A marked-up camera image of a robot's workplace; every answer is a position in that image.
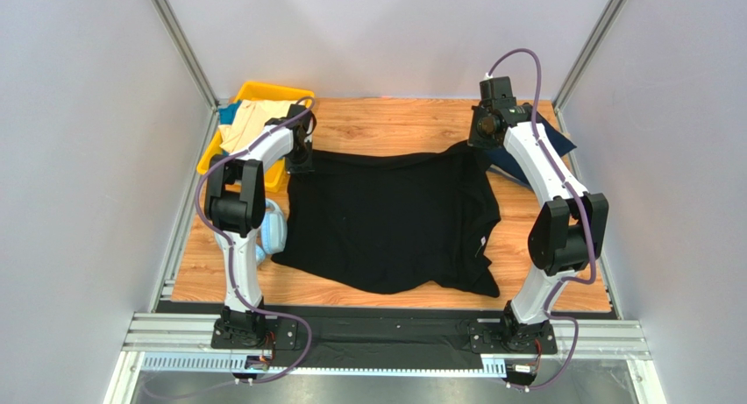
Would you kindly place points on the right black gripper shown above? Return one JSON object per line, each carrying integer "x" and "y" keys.
{"x": 482, "y": 138}

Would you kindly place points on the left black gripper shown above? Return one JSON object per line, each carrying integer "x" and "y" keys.
{"x": 302, "y": 167}

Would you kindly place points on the black t shirt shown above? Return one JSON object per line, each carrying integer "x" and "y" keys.
{"x": 386, "y": 225}

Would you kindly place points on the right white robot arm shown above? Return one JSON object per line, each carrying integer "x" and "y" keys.
{"x": 568, "y": 233}

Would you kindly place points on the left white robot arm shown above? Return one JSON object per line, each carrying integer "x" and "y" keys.
{"x": 242, "y": 174}

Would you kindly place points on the folded navy t shirt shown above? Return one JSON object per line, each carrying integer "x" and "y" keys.
{"x": 531, "y": 152}

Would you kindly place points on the cream t shirt in tray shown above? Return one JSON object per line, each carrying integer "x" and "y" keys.
{"x": 248, "y": 122}

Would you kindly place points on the light blue headphones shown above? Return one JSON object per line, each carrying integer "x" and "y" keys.
{"x": 271, "y": 231}

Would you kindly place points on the teal t shirt in tray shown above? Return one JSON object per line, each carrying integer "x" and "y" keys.
{"x": 227, "y": 113}

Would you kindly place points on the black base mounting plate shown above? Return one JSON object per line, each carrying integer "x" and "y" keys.
{"x": 376, "y": 338}

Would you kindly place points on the aluminium frame rail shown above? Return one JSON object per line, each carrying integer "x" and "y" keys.
{"x": 185, "y": 215}

